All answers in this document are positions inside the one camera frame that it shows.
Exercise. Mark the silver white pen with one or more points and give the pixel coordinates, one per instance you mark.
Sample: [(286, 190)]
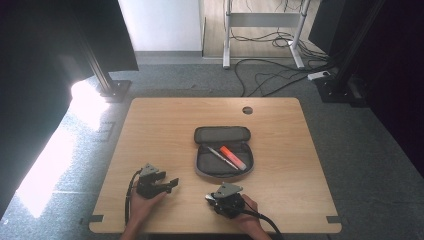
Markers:
[(222, 158)]

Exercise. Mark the orange highlighter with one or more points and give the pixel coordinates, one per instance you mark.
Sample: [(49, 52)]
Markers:
[(233, 157)]

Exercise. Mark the person's right hand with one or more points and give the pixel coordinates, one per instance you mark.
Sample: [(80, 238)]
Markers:
[(250, 221)]

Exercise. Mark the black metal stand with base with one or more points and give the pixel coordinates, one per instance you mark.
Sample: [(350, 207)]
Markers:
[(338, 88), (111, 88)]

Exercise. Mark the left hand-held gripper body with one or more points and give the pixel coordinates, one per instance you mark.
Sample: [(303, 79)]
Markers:
[(150, 186)]

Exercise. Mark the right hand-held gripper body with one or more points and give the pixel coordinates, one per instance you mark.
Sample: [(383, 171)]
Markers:
[(228, 203)]

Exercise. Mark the person's left hand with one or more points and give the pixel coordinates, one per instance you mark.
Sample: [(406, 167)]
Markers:
[(141, 208)]

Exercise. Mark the white power strip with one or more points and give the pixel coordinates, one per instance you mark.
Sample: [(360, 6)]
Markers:
[(318, 75)]

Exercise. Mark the white pencil case grey lining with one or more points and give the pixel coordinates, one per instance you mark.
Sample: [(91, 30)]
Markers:
[(223, 160)]

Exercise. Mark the grey floor outlet cover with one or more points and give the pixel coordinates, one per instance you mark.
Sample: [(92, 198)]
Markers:
[(104, 131)]

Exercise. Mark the white metal desk frame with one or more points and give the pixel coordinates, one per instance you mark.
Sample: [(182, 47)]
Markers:
[(263, 19)]

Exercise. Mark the black curtain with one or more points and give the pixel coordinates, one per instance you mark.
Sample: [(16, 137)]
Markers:
[(396, 83), (40, 66)]

